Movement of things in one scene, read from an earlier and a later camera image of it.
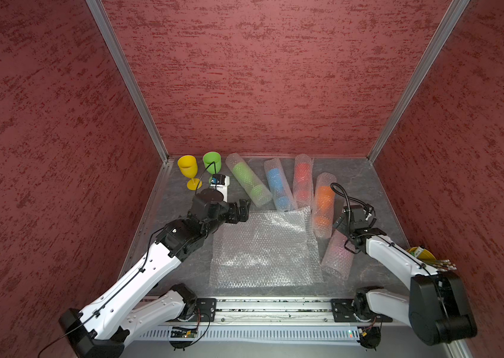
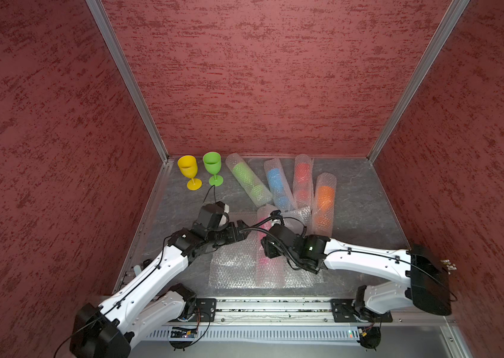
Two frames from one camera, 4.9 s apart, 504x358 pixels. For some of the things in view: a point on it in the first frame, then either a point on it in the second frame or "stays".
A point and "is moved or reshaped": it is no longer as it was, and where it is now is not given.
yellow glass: x=188 y=165 stays
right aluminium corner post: x=441 y=34 stays
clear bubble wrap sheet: x=270 y=249 stays
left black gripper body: x=231 y=216 to x=225 y=235
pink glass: x=338 y=261 is moved or reshaped
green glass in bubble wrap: x=259 y=195 stays
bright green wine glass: x=212 y=163 stays
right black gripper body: x=343 y=227 to x=273 y=250
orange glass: x=323 y=215 stays
